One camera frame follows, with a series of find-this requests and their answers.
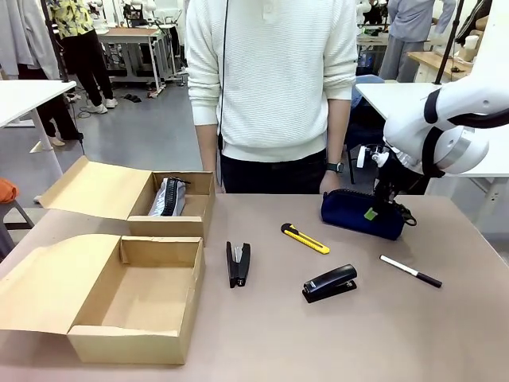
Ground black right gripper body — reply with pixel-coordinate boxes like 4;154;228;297
372;152;423;197

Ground navy blue pencil case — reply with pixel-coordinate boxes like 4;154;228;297
320;188;410;242

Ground white pen with black cap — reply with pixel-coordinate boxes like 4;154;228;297
379;254;444;289

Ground yellow utility knife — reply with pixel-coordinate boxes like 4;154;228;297
280;222;331;255

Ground black stapler with white label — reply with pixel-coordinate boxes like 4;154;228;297
301;263;359;305

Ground slim black stapler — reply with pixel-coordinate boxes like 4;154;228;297
225;240;252;290

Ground small cardboard box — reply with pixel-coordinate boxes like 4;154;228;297
39;155;217;248

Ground person's left forearm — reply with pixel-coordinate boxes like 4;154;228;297
325;98;352;165

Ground person's right forearm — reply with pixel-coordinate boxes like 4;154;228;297
194;122;221;173

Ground large cardboard box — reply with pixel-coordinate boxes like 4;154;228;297
0;233;207;365

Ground person's left hand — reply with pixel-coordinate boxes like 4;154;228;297
319;170;345;196

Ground person's right hand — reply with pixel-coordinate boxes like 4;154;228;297
202;169;223;195

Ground white table with rounded corner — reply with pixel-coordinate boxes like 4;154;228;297
354;81;509;224

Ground person's black trousers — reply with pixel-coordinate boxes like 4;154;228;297
220;148;329;195

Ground light wooden desk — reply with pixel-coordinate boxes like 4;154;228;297
406;48;475;84

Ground person in blue-grey clothes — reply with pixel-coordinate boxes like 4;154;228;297
377;0;457;84

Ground black stand pole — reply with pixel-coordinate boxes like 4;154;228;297
433;0;465;86

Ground person's white knit sweater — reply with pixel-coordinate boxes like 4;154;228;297
185;0;358;164

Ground hanging black jacket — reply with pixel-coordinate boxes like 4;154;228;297
455;0;493;45

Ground grey pencil case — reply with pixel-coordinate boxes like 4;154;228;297
147;176;192;218

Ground wood-topped workbench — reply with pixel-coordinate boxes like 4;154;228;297
96;25;167;93

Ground person in yellow floral shirt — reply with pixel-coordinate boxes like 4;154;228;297
46;0;119;115

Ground grey stool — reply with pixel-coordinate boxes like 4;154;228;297
0;200;36;262

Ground white side table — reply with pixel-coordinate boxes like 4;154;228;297
0;79;79;185

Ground orange cloth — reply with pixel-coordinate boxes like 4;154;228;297
0;177;21;205

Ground person in grey coat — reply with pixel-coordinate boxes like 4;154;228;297
0;0;85;147

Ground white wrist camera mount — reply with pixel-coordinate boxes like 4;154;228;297
356;144;394;169

